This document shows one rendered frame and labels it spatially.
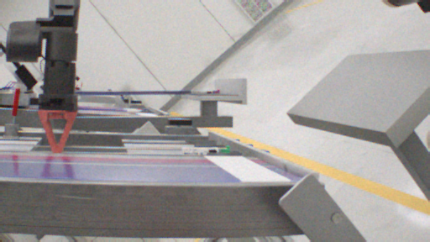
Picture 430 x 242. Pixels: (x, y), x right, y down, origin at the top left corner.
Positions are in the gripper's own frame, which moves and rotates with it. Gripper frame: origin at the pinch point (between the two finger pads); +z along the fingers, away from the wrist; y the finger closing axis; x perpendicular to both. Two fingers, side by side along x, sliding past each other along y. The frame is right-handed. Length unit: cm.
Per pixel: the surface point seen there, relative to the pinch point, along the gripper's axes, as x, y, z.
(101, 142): 8.1, -30.2, 1.6
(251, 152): 31.6, 7.6, -1.0
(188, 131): 27.2, -30.2, -1.4
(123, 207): 9.7, 37.8, 2.2
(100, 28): 9, -771, -90
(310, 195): 29, 42, 0
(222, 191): 20.7, 37.8, 0.2
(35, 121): -15, -107, 2
